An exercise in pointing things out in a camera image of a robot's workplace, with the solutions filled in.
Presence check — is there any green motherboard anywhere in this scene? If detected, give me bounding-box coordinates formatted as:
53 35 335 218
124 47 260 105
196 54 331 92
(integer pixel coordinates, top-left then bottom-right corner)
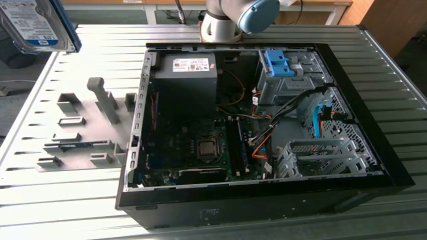
143 116 269 188

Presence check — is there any RAM stick with blue chips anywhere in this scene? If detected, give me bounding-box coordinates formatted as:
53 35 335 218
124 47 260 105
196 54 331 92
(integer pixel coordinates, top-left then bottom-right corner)
43 141 109 149

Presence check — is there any metal drive cage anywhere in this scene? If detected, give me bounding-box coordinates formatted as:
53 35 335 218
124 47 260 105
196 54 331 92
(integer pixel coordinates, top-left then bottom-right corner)
256 49 335 106

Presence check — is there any black graphics card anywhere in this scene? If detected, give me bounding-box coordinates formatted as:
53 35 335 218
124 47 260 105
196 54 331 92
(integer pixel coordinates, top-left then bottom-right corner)
177 166 228 185

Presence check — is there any black PC case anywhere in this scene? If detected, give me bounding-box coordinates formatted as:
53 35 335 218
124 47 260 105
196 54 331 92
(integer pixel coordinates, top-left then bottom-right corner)
113 41 416 230

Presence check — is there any grey power supply unit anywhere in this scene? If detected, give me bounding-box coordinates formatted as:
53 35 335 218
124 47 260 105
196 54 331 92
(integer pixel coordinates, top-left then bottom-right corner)
153 51 219 115

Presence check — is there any CPU socket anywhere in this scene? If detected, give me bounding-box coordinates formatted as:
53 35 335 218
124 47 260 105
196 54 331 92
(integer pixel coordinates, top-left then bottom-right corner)
193 134 221 162

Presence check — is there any black RAM stick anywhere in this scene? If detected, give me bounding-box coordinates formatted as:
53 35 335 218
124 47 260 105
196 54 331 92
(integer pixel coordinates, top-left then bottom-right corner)
235 116 251 175

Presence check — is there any black mesh waste bin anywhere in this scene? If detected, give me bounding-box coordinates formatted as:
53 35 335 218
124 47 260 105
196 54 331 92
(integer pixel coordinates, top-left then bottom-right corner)
0 37 37 70

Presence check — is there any grey parts rack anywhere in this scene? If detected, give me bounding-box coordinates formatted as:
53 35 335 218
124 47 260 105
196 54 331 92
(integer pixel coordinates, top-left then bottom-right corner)
35 76 139 174

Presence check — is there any white floor cable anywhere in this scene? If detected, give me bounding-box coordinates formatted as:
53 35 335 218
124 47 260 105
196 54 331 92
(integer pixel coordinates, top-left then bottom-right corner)
0 79 39 97

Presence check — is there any orange flat wire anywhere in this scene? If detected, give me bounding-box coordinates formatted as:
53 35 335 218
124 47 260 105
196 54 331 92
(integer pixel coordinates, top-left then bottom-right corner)
251 138 269 160

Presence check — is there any orange wire with black plug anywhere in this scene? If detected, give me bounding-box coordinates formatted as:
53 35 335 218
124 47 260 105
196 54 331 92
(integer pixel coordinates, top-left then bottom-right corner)
317 106 348 132

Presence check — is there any hard disk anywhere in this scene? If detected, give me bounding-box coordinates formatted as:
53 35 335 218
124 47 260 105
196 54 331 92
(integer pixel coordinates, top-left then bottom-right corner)
0 0 83 55

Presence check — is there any black cable bundle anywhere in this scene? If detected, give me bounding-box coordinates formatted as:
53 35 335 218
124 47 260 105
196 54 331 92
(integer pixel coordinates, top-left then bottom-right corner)
248 87 328 146

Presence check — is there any blue wire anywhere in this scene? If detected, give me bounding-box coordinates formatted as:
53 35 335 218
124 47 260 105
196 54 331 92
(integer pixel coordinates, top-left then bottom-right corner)
312 102 332 140

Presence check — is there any silver CPU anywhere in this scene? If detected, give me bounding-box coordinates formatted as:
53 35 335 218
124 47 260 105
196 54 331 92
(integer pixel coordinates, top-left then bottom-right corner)
199 141 217 157

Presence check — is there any black RAM slot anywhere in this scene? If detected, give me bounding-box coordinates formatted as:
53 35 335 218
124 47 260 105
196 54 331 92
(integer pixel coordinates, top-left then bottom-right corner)
224 116 241 177

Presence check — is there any metal disk bay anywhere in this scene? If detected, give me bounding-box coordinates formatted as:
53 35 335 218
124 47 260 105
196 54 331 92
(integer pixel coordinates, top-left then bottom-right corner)
272 136 380 180

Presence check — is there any white-framed wooden desk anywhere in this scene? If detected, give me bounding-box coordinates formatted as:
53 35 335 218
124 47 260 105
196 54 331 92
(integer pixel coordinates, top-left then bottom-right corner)
63 0 355 26

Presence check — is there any coloured power wire bundle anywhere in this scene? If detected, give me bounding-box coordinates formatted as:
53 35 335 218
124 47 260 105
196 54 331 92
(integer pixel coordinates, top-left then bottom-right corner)
217 107 273 121

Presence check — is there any blue plastic cage latch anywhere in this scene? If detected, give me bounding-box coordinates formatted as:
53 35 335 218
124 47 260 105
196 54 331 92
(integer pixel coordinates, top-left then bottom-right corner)
261 49 297 78

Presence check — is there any wooden cabinet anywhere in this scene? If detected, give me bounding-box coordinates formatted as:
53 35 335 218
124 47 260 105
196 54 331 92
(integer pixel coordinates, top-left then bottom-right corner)
337 0 427 59

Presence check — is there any thin yellow wire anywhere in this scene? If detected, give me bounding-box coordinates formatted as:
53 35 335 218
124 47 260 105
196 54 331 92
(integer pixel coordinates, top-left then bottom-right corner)
216 69 247 108

